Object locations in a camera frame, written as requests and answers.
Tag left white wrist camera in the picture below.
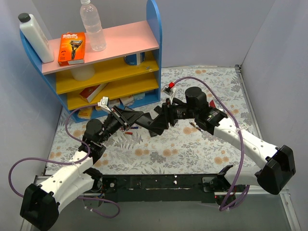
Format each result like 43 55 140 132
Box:
97 96 111 113

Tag large black remote control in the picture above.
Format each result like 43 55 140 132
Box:
136 113 153 130

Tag short black remote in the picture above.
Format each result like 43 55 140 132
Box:
149 131 157 137

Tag blue white can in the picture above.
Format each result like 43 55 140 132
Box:
123 52 145 66

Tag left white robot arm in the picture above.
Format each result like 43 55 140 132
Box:
20 106 144 231

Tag clear plastic water bottle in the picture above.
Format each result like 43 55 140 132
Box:
80 0 106 51

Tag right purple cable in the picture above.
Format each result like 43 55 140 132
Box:
173 76 251 212

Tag blue pink yellow shelf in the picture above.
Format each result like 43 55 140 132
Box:
20 0 162 113

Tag slim black remote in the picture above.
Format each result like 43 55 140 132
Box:
154 106 162 114

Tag white bottle black cap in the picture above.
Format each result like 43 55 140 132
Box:
18 13 54 63

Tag yellow box bottom shelf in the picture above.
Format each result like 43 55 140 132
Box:
77 106 93 120

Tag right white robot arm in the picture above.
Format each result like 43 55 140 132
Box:
150 84 296 195

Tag red white carton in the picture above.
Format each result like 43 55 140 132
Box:
79 83 107 103

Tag black orange battery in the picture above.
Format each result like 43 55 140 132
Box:
190 122 201 131

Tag white soap boxes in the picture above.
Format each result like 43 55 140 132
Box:
94 93 145 111

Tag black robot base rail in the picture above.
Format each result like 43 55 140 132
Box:
79 168 241 205

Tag pile of small batteries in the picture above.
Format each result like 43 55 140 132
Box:
120 126 139 131

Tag red toothpaste box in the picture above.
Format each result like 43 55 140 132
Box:
209 100 216 108

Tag small white remote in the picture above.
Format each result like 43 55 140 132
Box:
240 123 249 130

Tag orange razor box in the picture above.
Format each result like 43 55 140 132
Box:
58 32 86 66

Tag white jar on shelf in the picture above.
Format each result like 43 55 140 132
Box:
70 65 95 81

